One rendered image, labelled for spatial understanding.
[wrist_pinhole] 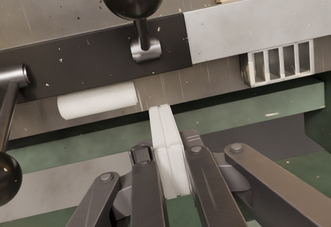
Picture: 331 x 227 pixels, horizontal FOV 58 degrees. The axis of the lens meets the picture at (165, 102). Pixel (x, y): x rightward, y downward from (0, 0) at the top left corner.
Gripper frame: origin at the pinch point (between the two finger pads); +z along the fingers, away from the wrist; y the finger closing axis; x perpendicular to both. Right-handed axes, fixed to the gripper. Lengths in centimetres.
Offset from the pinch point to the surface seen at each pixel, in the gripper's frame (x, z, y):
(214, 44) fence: 3.6, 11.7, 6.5
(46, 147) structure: -6.6, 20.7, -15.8
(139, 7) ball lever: 8.2, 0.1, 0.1
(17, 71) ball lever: 5.2, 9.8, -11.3
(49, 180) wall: -126, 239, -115
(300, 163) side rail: -16.9, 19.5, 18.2
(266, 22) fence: 4.6, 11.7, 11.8
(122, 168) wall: -153, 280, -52
